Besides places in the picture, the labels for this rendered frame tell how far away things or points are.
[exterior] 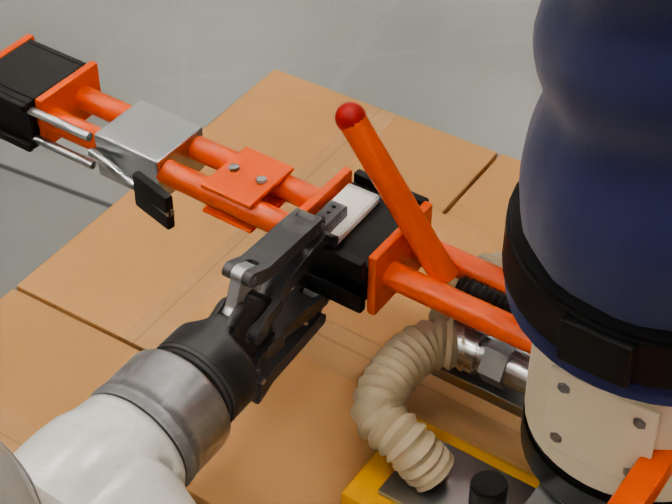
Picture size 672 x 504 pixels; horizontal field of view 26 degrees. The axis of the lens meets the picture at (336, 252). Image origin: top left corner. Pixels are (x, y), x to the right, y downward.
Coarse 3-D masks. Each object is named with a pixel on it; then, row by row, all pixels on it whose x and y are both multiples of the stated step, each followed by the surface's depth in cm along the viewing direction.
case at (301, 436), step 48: (480, 240) 135; (336, 336) 125; (384, 336) 125; (288, 384) 121; (336, 384) 121; (432, 384) 121; (240, 432) 117; (288, 432) 117; (336, 432) 117; (480, 432) 117; (240, 480) 113; (288, 480) 113; (336, 480) 113
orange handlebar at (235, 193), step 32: (96, 96) 128; (96, 128) 124; (224, 160) 121; (256, 160) 120; (192, 192) 119; (224, 192) 117; (256, 192) 117; (288, 192) 119; (256, 224) 117; (416, 288) 110; (448, 288) 109; (480, 320) 108; (512, 320) 107; (640, 480) 96
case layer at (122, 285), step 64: (256, 128) 216; (320, 128) 216; (384, 128) 216; (128, 192) 205; (448, 192) 205; (64, 256) 195; (128, 256) 195; (192, 256) 195; (0, 320) 185; (64, 320) 185; (128, 320) 185; (192, 320) 185; (0, 384) 177; (64, 384) 177
